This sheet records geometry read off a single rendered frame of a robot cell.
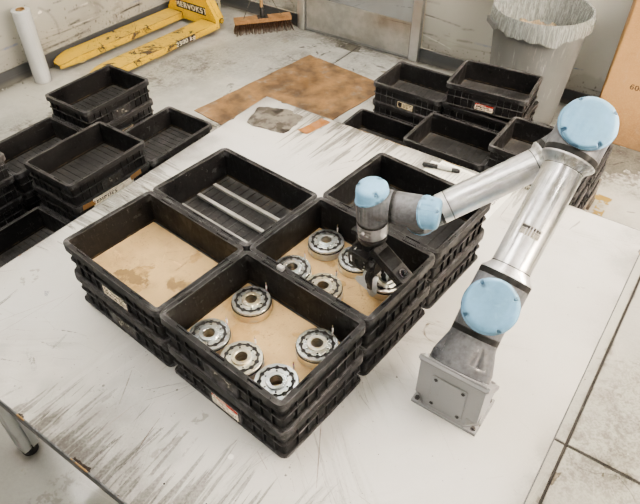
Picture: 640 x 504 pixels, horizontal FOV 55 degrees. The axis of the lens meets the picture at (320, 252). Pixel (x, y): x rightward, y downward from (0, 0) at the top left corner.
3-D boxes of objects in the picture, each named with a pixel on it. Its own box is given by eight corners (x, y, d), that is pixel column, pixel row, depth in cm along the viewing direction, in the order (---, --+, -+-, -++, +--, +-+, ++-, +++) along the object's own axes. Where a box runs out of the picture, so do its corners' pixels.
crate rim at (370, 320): (437, 262, 160) (438, 255, 159) (368, 329, 143) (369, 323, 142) (320, 201, 179) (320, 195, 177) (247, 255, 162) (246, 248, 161)
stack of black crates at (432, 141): (495, 195, 306) (509, 136, 283) (469, 227, 288) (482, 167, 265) (423, 168, 323) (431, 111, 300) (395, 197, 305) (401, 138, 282)
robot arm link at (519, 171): (583, 119, 147) (398, 208, 157) (592, 104, 137) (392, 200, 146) (606, 161, 145) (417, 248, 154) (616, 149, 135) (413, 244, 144)
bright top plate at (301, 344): (346, 344, 146) (347, 343, 146) (317, 369, 141) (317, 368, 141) (316, 322, 151) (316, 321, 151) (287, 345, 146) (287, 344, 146)
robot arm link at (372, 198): (387, 200, 132) (349, 193, 134) (387, 235, 140) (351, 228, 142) (396, 176, 137) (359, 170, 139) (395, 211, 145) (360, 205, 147)
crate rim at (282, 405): (368, 329, 143) (369, 323, 142) (281, 415, 126) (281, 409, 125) (247, 255, 162) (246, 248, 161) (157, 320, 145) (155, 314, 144)
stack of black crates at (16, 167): (69, 173, 320) (49, 115, 297) (107, 193, 307) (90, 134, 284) (1, 212, 296) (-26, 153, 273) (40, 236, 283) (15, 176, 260)
